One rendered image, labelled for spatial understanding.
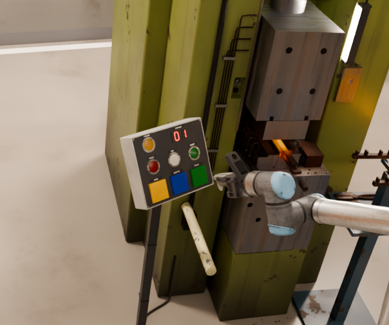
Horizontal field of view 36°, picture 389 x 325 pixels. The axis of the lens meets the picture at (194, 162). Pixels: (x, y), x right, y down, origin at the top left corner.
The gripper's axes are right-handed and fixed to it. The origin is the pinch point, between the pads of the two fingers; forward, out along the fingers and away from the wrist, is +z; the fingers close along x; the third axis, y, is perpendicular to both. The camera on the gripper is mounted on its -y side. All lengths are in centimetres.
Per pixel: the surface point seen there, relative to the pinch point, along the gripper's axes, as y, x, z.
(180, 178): -1.0, -9.7, 10.2
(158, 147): -15.0, -15.8, 11.0
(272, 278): 70, 51, 36
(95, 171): 17, 45, 184
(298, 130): -5.7, 49.6, 0.5
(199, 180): 2.4, -0.7, 10.3
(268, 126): -10.6, 36.7, 4.7
